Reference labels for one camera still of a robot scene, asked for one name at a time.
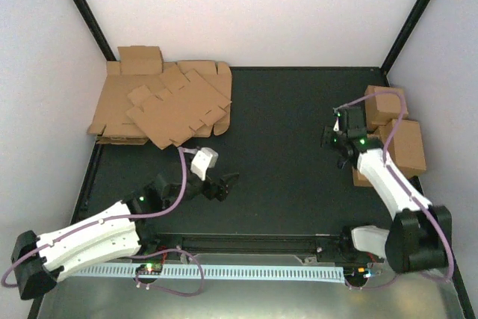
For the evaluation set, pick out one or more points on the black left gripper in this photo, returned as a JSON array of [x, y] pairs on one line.
[[222, 190]]

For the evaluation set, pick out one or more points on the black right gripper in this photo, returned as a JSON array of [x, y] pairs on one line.
[[326, 134]]

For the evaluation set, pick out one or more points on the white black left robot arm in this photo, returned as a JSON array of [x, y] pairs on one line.
[[42, 261]]

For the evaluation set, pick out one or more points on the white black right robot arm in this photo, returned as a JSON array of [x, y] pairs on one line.
[[419, 237]]

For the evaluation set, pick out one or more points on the folded cardboard box front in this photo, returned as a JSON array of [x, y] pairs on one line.
[[406, 149]]

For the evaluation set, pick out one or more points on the small folded cardboard box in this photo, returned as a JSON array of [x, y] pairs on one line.
[[140, 60]]

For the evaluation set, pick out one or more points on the loose top cardboard blank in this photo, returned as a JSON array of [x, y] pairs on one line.
[[174, 112]]

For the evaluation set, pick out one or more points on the stack of flat cardboard blanks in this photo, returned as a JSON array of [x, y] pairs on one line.
[[110, 123]]

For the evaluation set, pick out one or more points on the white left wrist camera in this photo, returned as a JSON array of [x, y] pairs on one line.
[[204, 159]]

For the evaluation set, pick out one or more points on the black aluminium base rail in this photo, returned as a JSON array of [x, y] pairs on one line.
[[327, 246]]

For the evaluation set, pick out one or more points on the light blue slotted cable duct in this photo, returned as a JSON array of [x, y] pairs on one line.
[[215, 272]]

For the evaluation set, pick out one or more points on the metal base plate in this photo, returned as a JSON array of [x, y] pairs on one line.
[[378, 293]]

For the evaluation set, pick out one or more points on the black left corner frame post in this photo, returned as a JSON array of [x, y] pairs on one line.
[[95, 29]]

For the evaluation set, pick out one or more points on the black corner frame post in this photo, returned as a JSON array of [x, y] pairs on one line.
[[404, 34], [95, 29]]

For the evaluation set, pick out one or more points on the black right corner frame post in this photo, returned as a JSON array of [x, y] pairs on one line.
[[404, 34]]

